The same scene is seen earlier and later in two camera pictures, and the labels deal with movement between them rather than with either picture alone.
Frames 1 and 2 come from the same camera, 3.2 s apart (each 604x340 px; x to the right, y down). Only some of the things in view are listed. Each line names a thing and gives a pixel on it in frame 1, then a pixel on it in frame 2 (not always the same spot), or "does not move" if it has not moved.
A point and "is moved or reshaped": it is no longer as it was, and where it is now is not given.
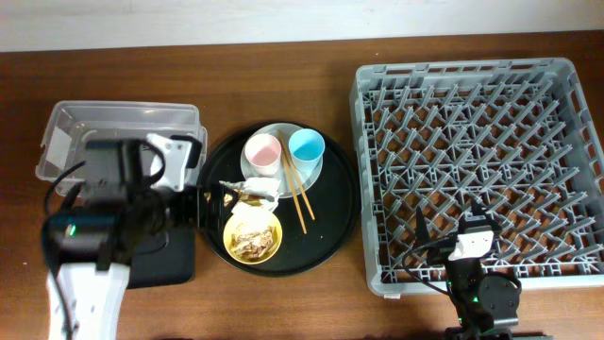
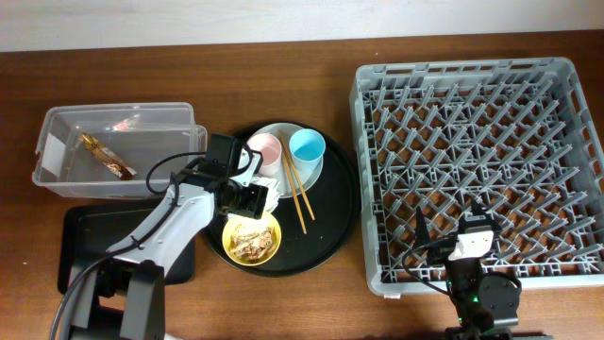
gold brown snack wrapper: (246, 197) is moved or reshaped
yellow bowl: (252, 236) does not move
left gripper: (192, 208) to (255, 201)
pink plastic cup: (263, 151) does not move
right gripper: (440, 251) does not move
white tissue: (265, 188) does not move
